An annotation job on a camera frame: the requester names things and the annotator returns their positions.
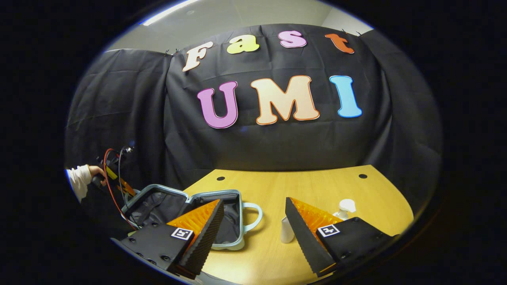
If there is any white cone-shaped tube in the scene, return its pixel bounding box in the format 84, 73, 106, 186
280, 216, 295, 244

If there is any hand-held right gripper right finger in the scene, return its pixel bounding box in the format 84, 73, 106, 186
284, 197, 400, 277

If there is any light blue cloud-shaped suitcase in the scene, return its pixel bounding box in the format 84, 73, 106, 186
121, 184, 263, 251

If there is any white pump bottle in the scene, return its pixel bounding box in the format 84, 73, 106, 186
332, 199, 356, 221

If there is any black backdrop cloth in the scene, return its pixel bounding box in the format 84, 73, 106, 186
65, 24, 443, 238

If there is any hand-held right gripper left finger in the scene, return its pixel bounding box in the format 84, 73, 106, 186
111, 199, 225, 277

